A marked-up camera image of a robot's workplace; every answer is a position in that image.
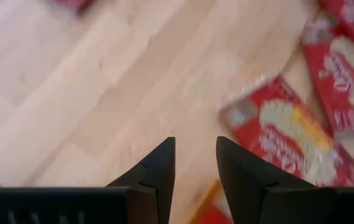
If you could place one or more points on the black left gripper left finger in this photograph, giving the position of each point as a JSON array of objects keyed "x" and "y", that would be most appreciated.
[{"x": 155, "y": 186}]

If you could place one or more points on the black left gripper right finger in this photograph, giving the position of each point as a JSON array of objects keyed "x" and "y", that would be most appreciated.
[{"x": 245, "y": 180}]

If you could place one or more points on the orange plastic basket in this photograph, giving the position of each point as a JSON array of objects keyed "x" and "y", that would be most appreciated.
[{"x": 207, "y": 196}]

